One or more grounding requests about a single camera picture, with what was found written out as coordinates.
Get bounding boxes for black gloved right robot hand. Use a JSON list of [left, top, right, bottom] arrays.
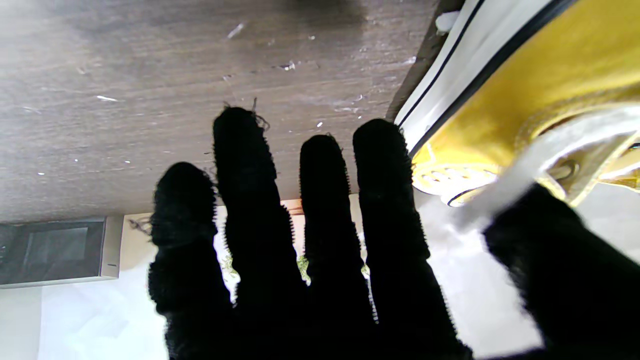
[[147, 106, 640, 360]]

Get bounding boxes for white shoelace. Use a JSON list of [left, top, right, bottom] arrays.
[[447, 106, 640, 232]]

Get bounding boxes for yellow canvas sneaker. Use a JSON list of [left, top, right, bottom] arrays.
[[395, 0, 640, 208]]

